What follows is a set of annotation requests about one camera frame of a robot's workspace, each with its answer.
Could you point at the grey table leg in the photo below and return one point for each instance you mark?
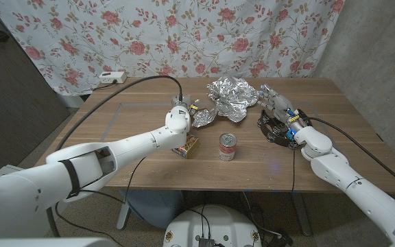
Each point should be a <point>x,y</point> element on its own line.
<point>302,212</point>

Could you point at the floral backdrop cloth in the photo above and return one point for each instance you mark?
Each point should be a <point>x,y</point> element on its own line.
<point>170,37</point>

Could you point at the white power strip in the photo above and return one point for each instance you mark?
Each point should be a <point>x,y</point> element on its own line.
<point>112,77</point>

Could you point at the white table leg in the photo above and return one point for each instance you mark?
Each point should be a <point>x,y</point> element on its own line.
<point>123,216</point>

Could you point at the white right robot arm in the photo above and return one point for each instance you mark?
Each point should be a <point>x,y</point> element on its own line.
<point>355,182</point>

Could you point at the small crumpled aluminum foil piece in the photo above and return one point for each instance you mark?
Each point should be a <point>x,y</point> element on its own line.
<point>202,118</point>

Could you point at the small black torso box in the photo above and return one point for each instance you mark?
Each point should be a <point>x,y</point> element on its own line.
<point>206,241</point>

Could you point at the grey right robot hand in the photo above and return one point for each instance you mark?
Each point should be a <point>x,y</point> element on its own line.
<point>279,103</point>

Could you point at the dark wooden door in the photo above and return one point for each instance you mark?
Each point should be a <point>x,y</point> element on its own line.
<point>12,103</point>

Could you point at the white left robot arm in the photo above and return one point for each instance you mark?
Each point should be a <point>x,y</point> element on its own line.
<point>129,147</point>

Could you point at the red white soup can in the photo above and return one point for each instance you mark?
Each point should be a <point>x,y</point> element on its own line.
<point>227,147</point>

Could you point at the large crumpled aluminum foil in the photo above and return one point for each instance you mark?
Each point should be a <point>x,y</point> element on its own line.
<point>231,96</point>

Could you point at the yellow blue Spam box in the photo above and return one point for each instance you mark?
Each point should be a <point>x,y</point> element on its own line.
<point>191,148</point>

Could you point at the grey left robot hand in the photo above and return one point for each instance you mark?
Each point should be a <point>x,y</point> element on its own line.
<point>182,101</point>

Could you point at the white floor board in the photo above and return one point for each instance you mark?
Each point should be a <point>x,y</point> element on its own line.
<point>7,169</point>

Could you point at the grey stool under table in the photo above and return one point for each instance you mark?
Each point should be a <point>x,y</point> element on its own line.
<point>159,207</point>

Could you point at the white robot torso base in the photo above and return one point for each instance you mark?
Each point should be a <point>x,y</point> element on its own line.
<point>214,223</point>

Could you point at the black tambourine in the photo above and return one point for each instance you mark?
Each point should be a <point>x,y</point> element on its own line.
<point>273,132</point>

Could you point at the black power adapter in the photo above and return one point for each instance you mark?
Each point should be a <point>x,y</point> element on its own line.
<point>281,238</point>

